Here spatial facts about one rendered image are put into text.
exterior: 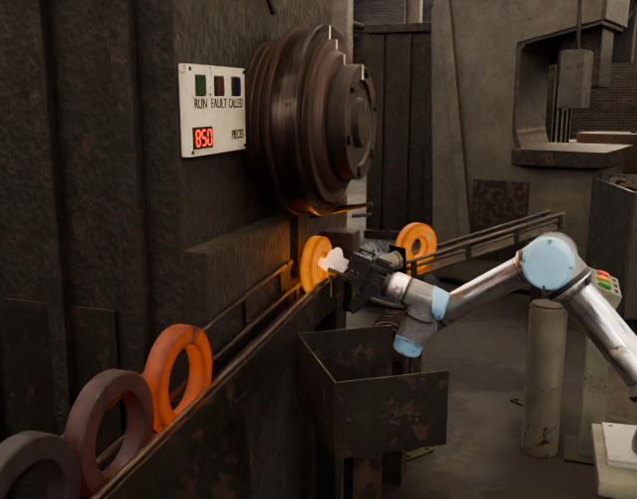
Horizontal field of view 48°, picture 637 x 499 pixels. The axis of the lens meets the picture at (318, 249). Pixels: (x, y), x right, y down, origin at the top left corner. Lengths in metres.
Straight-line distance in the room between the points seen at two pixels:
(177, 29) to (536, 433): 1.74
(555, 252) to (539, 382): 0.86
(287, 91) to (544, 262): 0.70
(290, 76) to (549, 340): 1.26
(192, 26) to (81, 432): 0.83
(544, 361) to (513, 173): 2.13
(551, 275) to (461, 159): 2.84
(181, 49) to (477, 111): 3.17
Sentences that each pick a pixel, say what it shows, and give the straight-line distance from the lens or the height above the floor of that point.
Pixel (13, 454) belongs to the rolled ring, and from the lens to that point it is 0.95.
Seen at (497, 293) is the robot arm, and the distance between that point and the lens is 1.90.
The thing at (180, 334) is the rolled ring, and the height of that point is 0.79.
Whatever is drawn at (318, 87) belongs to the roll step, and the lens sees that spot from 1.67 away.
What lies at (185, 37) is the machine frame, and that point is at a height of 1.29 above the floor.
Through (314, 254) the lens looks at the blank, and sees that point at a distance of 1.84.
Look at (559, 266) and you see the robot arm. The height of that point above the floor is 0.80.
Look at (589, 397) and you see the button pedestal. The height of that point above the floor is 0.22.
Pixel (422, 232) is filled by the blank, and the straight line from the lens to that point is 2.30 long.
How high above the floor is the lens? 1.18
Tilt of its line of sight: 12 degrees down
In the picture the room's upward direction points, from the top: straight up
